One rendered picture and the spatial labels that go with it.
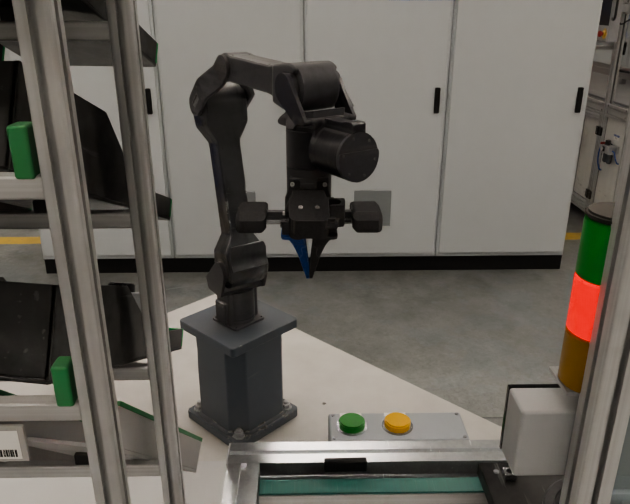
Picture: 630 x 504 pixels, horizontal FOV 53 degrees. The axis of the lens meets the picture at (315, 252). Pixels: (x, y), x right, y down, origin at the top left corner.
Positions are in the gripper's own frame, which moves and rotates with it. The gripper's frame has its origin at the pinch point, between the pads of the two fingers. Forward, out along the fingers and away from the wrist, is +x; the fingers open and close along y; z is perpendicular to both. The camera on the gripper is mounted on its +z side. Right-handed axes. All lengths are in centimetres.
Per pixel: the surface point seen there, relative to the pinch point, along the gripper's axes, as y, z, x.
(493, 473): 24.9, 10.1, 28.3
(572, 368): 21.9, 32.8, -2.8
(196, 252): -67, -277, 111
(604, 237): 22.2, 33.3, -14.7
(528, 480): 29.2, 11.5, 28.3
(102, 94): -112, -277, 17
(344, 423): 5.3, -0.8, 28.2
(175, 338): -15.4, 14.7, 4.4
